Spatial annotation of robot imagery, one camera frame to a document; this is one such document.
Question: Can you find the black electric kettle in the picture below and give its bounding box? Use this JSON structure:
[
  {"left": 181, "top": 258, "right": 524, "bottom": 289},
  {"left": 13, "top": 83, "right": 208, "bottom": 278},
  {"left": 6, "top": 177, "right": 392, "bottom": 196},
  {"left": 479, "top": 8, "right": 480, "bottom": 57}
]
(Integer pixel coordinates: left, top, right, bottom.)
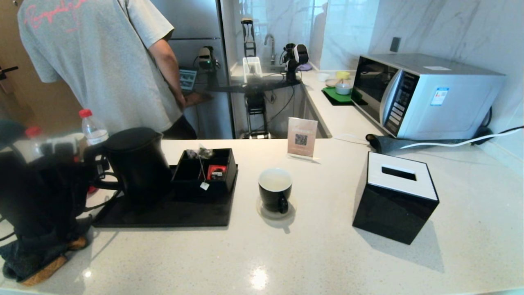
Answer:
[{"left": 84, "top": 127, "right": 173, "bottom": 205}]

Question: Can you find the clear water bottle red cap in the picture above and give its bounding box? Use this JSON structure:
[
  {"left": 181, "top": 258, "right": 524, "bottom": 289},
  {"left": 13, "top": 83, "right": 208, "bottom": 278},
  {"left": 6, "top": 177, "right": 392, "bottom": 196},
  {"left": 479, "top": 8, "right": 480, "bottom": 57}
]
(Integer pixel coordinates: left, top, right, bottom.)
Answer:
[
  {"left": 79, "top": 109, "right": 110, "bottom": 146},
  {"left": 18, "top": 126, "right": 56, "bottom": 164}
]

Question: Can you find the black serving tray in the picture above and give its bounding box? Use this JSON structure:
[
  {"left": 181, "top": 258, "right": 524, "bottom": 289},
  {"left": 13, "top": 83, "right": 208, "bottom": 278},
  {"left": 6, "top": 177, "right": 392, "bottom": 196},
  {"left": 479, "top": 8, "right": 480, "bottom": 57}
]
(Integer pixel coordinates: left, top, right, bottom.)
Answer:
[{"left": 92, "top": 164, "right": 239, "bottom": 228}]

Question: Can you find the black compartment organizer box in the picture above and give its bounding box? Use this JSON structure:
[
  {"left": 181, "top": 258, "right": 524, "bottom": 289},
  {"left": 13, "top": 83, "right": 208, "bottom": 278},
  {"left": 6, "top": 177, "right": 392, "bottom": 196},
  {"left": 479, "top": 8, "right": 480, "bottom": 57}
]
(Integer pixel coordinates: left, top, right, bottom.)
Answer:
[{"left": 171, "top": 148, "right": 239, "bottom": 201}]

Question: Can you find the dark oven mitt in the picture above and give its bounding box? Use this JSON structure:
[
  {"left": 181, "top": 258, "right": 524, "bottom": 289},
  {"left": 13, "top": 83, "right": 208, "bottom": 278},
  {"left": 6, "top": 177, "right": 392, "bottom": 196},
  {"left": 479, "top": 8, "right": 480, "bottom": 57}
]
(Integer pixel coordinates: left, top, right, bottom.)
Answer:
[{"left": 0, "top": 217, "right": 93, "bottom": 283}]

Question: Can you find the brown cork pad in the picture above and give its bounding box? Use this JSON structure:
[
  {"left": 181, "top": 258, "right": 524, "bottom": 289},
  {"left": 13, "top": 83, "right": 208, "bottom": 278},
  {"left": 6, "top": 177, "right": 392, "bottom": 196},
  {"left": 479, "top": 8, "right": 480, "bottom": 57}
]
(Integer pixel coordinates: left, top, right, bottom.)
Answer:
[{"left": 20, "top": 237, "right": 88, "bottom": 286}]

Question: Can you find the person in gray t-shirt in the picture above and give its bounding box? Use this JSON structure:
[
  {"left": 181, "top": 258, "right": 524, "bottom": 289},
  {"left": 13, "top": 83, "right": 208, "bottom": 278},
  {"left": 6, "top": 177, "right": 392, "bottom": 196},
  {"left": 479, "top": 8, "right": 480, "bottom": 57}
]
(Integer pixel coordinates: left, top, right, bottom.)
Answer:
[{"left": 17, "top": 0, "right": 197, "bottom": 140}]

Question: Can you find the red sachet packet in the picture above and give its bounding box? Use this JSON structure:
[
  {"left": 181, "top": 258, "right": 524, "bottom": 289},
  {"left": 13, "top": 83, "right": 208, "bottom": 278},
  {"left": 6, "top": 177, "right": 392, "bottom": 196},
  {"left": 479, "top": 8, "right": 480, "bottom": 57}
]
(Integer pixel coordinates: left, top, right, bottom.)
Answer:
[{"left": 208, "top": 165, "right": 228, "bottom": 181}]

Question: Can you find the brown wooden desk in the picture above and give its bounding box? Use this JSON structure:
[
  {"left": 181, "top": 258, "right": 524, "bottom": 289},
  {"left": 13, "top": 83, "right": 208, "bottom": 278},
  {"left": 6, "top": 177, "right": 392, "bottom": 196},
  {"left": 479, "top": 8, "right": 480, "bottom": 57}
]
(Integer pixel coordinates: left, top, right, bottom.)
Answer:
[{"left": 182, "top": 92, "right": 214, "bottom": 108}]

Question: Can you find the open laptop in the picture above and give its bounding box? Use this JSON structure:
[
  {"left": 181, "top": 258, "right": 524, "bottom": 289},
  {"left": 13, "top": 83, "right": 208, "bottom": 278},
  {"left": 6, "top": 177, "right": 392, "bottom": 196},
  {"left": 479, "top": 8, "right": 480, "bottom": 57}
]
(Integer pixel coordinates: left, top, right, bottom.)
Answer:
[{"left": 179, "top": 69, "right": 198, "bottom": 91}]

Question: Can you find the round translucent coaster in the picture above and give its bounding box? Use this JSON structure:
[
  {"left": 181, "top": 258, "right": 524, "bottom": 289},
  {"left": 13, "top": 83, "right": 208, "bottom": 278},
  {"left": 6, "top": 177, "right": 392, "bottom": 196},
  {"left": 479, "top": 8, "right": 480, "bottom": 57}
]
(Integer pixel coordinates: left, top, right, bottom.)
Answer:
[{"left": 256, "top": 196, "right": 296, "bottom": 220}]

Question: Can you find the black mug white inside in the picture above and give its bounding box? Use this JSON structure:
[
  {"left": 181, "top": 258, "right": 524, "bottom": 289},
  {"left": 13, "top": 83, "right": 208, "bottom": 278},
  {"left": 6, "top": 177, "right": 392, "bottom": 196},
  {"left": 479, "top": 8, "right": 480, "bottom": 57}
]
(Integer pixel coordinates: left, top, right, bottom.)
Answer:
[{"left": 258, "top": 168, "right": 293, "bottom": 214}]

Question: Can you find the pink QR code sign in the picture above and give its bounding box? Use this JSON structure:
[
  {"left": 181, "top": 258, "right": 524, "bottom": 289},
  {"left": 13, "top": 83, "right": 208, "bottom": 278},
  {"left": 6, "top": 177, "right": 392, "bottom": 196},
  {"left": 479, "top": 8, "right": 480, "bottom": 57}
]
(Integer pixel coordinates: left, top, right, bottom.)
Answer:
[{"left": 287, "top": 117, "right": 321, "bottom": 164}]

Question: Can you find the chrome faucet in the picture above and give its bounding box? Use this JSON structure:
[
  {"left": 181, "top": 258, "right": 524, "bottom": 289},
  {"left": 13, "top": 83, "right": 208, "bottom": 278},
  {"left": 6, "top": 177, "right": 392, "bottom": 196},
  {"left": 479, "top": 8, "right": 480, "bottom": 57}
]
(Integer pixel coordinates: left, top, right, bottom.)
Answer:
[{"left": 264, "top": 34, "right": 277, "bottom": 66}]

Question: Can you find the dark gray cloth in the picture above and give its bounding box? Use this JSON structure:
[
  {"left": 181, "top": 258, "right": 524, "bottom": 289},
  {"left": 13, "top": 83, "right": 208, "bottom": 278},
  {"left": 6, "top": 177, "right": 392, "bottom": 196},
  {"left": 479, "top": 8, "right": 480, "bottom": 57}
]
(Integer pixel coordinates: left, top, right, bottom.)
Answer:
[{"left": 365, "top": 133, "right": 492, "bottom": 155}]

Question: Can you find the black tissue box white lid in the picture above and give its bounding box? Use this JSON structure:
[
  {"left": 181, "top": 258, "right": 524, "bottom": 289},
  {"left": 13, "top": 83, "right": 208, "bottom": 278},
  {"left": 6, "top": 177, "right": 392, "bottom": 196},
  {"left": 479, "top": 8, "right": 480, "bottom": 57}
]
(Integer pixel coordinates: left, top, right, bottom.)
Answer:
[{"left": 352, "top": 152, "right": 440, "bottom": 245}]

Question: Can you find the silver microwave oven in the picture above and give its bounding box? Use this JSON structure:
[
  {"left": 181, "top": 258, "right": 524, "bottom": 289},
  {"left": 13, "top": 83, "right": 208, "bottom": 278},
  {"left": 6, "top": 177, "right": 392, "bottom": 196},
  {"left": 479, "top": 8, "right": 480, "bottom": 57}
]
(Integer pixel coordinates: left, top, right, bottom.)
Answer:
[{"left": 352, "top": 53, "right": 505, "bottom": 141}]

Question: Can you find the tea bag with string tag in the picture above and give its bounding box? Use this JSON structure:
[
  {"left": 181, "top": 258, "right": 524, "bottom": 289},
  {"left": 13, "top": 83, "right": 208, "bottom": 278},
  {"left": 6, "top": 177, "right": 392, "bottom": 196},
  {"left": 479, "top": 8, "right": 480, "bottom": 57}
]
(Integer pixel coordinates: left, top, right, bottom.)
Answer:
[{"left": 186, "top": 144, "right": 214, "bottom": 191}]

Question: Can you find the white power cable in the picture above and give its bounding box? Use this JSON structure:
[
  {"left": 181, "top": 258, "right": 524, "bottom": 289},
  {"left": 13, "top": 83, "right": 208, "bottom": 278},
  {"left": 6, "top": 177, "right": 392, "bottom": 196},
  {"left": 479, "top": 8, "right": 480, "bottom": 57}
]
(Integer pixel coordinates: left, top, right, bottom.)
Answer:
[{"left": 399, "top": 128, "right": 524, "bottom": 150}]

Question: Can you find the black power cable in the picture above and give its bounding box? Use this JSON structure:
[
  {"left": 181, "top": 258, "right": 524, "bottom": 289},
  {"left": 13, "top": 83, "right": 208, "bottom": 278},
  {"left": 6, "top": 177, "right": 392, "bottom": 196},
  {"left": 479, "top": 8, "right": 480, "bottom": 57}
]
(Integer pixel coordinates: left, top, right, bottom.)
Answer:
[{"left": 471, "top": 107, "right": 524, "bottom": 142}]

